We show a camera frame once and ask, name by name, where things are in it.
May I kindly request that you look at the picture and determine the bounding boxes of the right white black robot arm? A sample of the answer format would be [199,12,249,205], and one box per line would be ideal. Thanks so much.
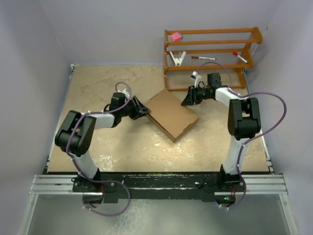
[181,71,261,191]

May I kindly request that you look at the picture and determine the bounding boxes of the brown cardboard box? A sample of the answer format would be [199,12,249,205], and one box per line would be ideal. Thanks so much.
[145,89,199,143]

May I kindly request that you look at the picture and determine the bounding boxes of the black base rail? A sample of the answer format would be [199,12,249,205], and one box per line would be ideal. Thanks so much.
[71,172,246,204]

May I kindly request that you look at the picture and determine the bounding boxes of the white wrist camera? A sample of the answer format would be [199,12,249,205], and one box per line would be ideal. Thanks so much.
[190,71,202,88]
[122,87,131,98]

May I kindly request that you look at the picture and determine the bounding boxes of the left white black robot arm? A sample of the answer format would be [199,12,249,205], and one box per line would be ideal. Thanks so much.
[54,92,151,192]

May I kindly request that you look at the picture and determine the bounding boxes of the brown-capped white marker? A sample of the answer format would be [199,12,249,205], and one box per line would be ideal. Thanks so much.
[191,56,217,61]

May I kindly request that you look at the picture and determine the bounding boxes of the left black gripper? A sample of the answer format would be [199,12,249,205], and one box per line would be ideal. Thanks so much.
[119,96,150,120]

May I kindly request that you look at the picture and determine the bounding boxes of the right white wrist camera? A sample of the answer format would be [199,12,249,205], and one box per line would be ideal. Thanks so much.
[190,71,202,88]

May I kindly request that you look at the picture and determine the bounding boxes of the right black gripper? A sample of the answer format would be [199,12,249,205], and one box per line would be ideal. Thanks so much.
[181,85,211,106]

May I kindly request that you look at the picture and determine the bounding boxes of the wooden three-tier rack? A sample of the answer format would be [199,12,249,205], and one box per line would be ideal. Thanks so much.
[163,27,263,91]

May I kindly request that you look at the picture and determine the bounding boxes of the pink eraser block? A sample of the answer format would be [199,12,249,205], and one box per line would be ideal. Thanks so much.
[171,32,183,42]

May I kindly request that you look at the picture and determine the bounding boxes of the aluminium extrusion frame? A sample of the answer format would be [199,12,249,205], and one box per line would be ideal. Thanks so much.
[18,64,299,235]

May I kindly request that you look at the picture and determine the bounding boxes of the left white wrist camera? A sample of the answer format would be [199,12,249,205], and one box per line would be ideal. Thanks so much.
[122,87,131,98]

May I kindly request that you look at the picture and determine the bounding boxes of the white clamp tool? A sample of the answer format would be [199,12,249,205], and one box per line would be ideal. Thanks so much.
[169,51,186,67]

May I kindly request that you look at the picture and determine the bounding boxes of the red-capped white marker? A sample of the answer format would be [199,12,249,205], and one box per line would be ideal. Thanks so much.
[233,51,248,64]

